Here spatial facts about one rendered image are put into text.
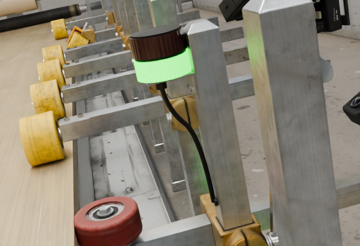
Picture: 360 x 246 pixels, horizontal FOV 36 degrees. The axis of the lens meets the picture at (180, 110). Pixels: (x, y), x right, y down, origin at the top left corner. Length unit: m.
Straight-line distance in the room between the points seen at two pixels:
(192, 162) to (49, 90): 0.37
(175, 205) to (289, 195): 0.76
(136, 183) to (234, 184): 0.84
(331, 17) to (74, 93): 0.64
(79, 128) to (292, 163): 0.57
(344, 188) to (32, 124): 0.47
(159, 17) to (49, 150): 0.27
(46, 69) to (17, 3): 1.80
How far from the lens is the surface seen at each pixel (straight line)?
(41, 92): 1.12
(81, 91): 1.13
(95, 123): 0.89
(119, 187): 1.46
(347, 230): 2.32
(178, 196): 1.15
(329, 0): 0.62
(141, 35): 0.58
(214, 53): 0.59
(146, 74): 0.58
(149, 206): 1.32
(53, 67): 1.36
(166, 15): 0.83
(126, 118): 0.89
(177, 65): 0.57
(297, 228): 0.38
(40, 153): 0.88
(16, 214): 0.77
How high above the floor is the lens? 1.20
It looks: 17 degrees down
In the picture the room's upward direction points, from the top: 11 degrees counter-clockwise
